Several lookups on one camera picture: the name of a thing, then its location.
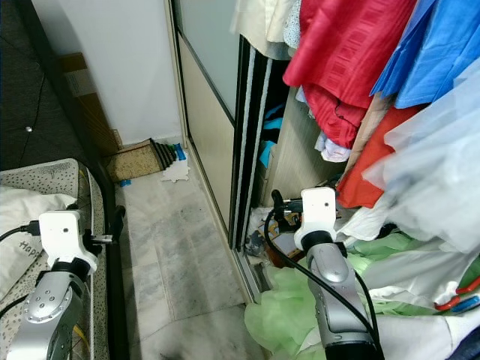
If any white pillow with green tree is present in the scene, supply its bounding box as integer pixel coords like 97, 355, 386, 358
0, 183, 74, 302

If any orange toy board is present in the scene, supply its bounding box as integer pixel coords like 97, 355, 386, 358
251, 214, 305, 265

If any turquoise garment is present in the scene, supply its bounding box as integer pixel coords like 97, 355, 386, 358
258, 115, 284, 170

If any black framed sliding door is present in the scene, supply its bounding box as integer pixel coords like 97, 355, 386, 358
228, 33, 291, 254

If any brown door mat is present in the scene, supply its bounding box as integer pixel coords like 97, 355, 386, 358
105, 138, 182, 182

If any light wooden wardrobe shelf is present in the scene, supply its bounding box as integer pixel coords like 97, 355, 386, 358
270, 82, 385, 205

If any pale lavender garment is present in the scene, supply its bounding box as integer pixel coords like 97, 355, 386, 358
313, 130, 355, 165

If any grey quilted mattress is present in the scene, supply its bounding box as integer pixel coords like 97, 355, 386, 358
0, 158, 115, 360

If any beige frosted wardrobe door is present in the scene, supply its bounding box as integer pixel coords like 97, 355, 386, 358
168, 0, 261, 250

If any orange cloth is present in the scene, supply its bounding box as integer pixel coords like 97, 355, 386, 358
336, 103, 430, 210

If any light green cloth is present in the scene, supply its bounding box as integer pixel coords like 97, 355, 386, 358
243, 232, 480, 360

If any translucent white plastic bag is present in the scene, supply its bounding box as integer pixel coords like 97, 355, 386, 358
336, 90, 480, 256

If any white fabric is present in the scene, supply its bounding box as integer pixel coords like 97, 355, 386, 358
341, 247, 480, 360

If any red hanging cloth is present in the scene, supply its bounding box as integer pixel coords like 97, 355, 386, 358
283, 0, 419, 151

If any white dotted cloth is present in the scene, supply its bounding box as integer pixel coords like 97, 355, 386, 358
283, 0, 305, 52

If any cream hanging cloth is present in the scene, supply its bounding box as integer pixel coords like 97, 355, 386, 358
230, 0, 297, 62

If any red plastic item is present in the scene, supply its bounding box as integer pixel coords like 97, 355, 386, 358
433, 275, 480, 311

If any blue hanging cloth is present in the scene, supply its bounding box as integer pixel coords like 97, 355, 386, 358
369, 0, 480, 110

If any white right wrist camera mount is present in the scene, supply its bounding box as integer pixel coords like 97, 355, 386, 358
292, 187, 339, 253

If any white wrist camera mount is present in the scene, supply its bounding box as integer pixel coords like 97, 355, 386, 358
37, 211, 99, 275
292, 187, 339, 253

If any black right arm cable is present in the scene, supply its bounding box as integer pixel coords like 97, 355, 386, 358
262, 208, 385, 355

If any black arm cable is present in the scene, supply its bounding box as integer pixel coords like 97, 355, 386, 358
0, 220, 41, 317
262, 208, 385, 355

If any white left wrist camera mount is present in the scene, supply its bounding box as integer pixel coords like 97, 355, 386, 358
37, 211, 99, 275

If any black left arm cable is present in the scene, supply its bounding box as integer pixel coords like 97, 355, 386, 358
0, 220, 41, 317

